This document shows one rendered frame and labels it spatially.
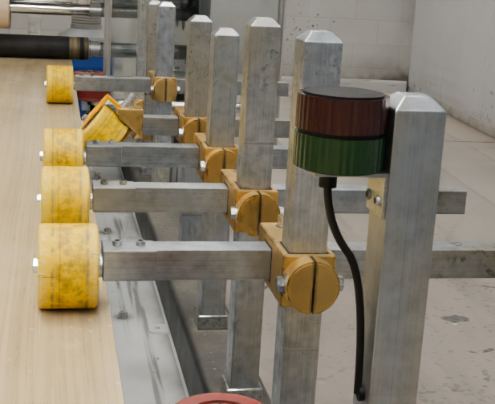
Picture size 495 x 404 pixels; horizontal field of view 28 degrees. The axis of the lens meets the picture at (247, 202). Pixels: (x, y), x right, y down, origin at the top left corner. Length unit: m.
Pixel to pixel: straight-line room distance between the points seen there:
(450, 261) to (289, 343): 0.19
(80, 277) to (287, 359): 0.21
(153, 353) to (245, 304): 0.41
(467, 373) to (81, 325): 2.41
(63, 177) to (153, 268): 0.26
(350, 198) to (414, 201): 0.57
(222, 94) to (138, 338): 0.46
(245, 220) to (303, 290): 0.25
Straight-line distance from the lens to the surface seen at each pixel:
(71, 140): 1.41
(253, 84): 1.14
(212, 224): 1.43
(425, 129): 0.66
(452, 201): 1.28
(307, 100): 0.64
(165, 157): 1.44
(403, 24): 9.72
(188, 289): 1.63
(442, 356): 3.36
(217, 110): 1.39
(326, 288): 0.91
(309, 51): 0.89
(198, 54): 1.63
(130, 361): 1.56
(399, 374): 0.71
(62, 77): 2.15
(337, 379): 3.09
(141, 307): 1.78
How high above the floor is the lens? 1.24
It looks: 14 degrees down
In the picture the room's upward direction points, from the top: 3 degrees clockwise
